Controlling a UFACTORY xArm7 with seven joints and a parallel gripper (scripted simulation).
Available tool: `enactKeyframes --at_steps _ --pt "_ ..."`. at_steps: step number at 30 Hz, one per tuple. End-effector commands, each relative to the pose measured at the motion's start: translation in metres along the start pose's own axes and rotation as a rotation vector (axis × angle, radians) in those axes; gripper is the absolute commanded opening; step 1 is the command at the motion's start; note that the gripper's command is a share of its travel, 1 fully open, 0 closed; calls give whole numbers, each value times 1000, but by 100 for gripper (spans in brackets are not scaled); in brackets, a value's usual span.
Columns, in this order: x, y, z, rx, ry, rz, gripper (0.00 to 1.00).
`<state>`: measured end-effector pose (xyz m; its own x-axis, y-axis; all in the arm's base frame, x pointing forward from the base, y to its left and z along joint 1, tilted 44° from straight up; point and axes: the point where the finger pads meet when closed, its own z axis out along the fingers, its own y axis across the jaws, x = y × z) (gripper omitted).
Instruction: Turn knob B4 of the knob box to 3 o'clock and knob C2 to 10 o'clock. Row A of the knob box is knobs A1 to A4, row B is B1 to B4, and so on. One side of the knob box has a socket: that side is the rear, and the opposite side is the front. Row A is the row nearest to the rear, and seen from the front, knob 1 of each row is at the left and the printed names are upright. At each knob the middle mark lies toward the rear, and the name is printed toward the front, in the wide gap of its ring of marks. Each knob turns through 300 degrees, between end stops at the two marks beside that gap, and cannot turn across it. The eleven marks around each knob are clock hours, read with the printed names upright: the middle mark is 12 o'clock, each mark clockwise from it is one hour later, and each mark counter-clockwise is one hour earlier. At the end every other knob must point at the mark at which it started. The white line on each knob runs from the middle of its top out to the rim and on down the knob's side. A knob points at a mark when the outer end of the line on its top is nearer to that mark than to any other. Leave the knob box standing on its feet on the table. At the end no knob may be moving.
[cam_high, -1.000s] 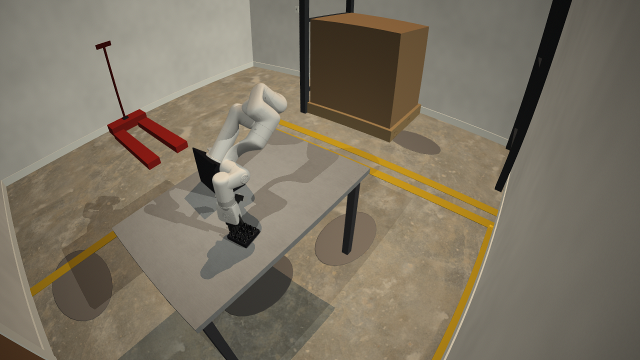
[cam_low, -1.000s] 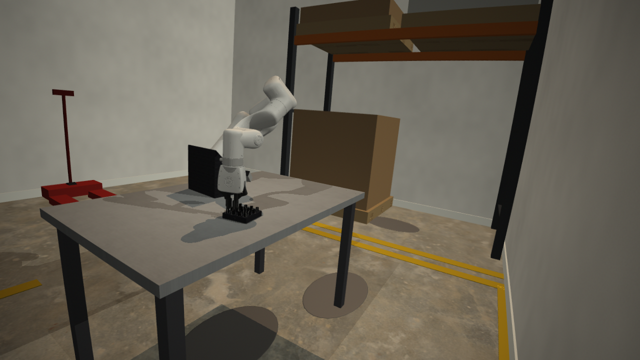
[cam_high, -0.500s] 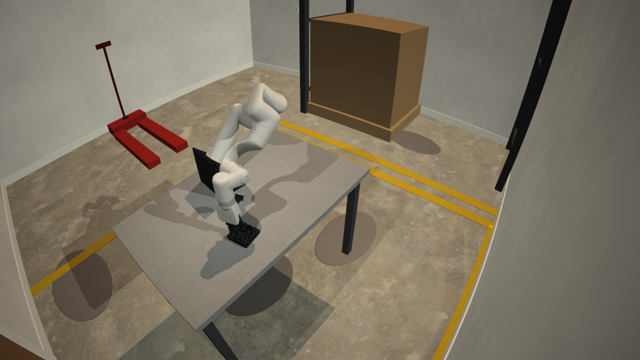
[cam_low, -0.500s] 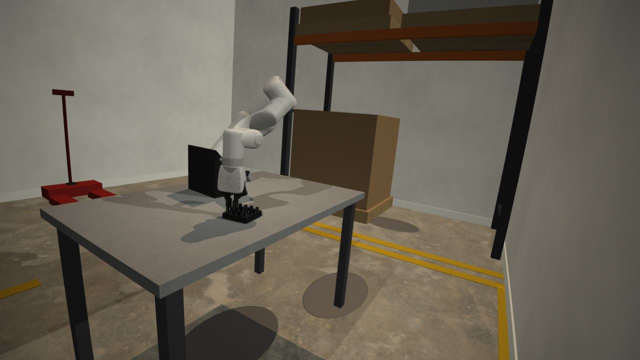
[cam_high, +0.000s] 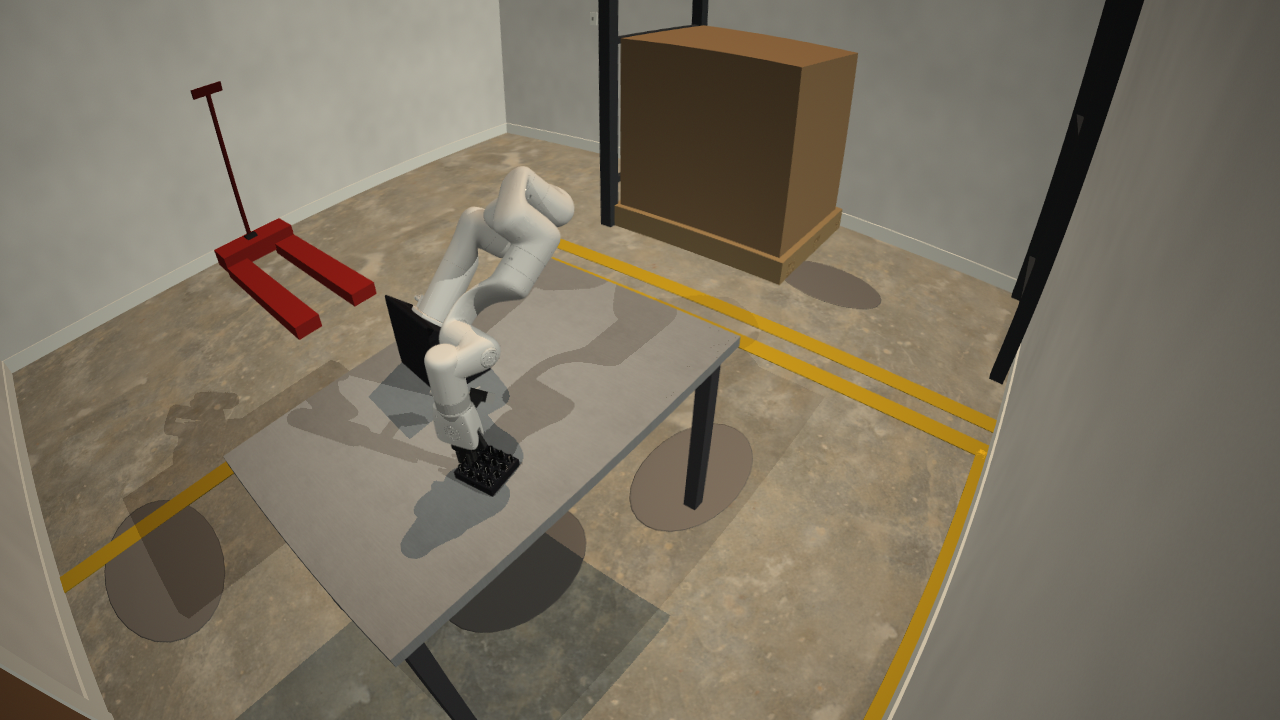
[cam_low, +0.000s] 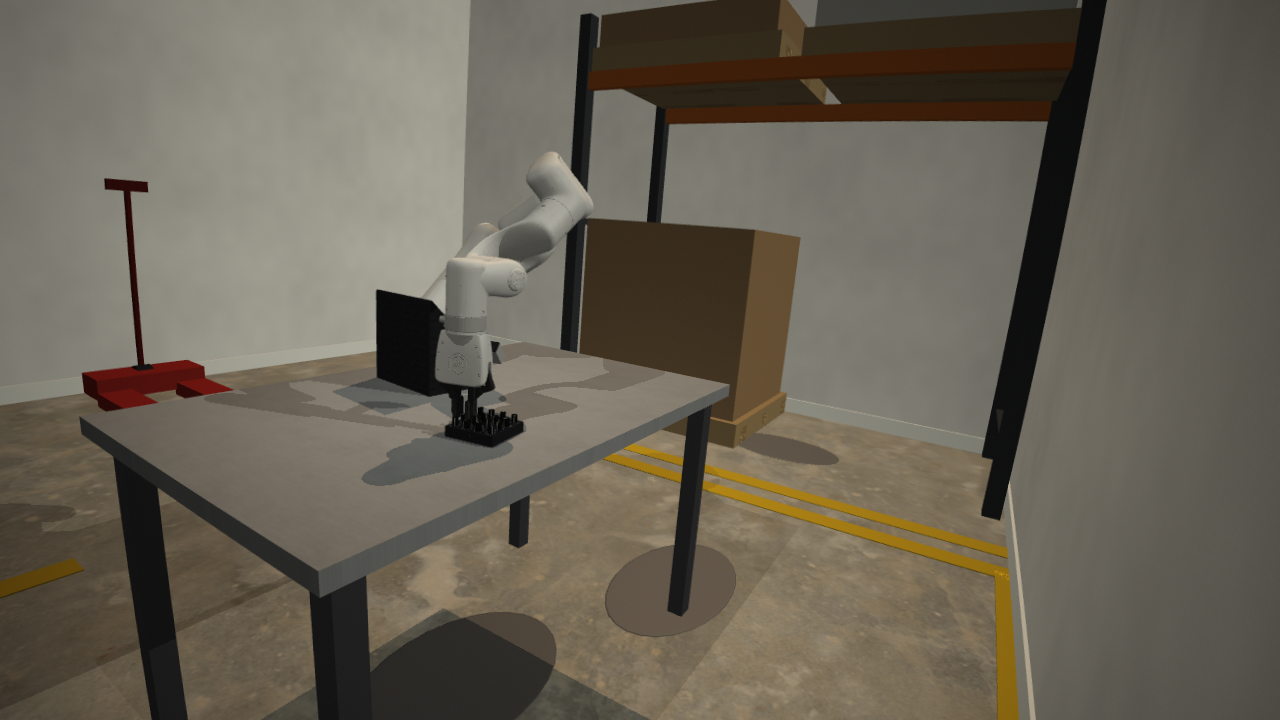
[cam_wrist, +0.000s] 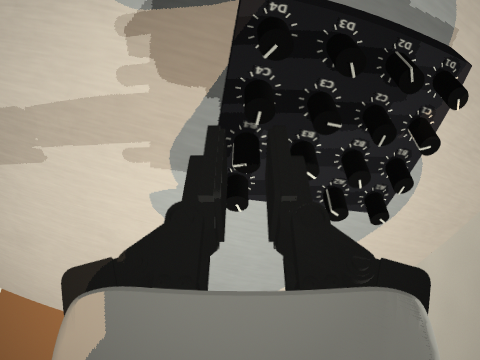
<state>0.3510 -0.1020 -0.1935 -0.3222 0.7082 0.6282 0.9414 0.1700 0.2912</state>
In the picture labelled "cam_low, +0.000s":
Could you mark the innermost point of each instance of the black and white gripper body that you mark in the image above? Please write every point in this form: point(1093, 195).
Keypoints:
point(458, 362)

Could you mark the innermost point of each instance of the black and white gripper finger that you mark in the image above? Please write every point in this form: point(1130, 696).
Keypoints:
point(457, 403)
point(474, 393)

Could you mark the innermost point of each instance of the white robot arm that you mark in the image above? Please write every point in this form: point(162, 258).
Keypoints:
point(529, 233)

